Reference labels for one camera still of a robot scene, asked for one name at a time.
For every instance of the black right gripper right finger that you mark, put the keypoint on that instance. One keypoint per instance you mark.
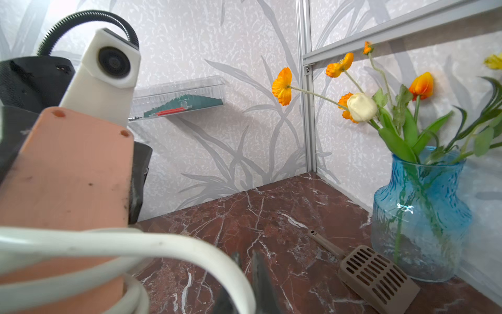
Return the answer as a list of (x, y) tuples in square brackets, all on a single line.
[(265, 294)]

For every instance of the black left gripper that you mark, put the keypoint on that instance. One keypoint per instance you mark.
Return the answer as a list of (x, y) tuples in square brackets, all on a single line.
[(137, 176)]

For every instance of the pink power strip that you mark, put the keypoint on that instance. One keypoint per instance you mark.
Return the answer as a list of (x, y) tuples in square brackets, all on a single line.
[(71, 178)]

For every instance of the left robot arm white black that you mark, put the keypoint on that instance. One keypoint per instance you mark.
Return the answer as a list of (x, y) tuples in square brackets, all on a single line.
[(28, 85)]

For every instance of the beige plastic slotted scoop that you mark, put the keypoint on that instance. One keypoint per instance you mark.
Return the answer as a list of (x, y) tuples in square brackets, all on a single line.
[(373, 277)]

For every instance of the blue glass vase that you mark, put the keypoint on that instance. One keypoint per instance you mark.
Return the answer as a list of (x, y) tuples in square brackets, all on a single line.
[(418, 221)]

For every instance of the clear plastic wall tray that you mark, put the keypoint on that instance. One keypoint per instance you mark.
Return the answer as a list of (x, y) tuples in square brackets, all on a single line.
[(177, 97)]

